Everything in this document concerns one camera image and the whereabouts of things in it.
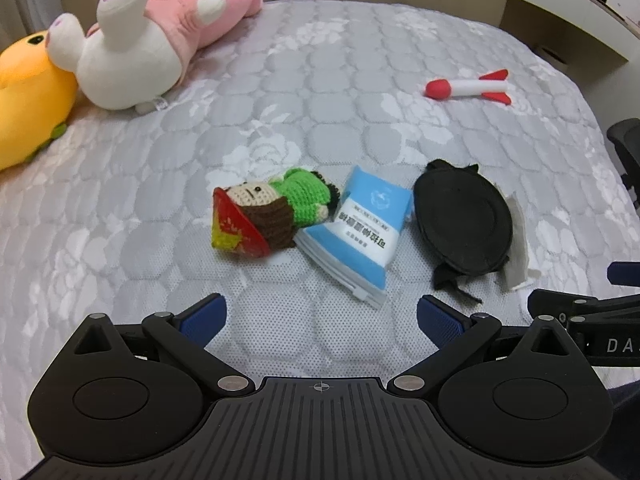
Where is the grey curtain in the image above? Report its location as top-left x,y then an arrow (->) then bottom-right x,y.
0,0 -> 61,48

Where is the white desk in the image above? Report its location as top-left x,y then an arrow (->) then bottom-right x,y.
500,0 -> 640,66

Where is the black office chair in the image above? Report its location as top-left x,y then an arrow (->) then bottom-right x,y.
606,117 -> 640,211

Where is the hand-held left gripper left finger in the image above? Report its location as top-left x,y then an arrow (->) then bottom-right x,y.
74,293 -> 256,396

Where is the pink and white plush toy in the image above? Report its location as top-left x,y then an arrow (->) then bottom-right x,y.
47,0 -> 265,114

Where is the red and white toy rocket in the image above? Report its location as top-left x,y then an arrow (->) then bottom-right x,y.
424,69 -> 512,106

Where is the yellow plush toy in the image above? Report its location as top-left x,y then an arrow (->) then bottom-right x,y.
0,30 -> 81,171

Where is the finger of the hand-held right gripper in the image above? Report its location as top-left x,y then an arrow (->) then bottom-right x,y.
607,261 -> 640,286
528,288 -> 601,322

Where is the white wet wipe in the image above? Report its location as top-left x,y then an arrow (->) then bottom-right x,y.
492,192 -> 543,293

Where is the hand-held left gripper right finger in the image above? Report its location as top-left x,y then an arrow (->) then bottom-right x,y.
388,294 -> 569,397

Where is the crochet doll with red hat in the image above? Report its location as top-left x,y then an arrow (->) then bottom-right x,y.
211,167 -> 342,257

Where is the blue wet wipe packet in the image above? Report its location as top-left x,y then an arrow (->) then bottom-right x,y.
294,165 -> 415,309

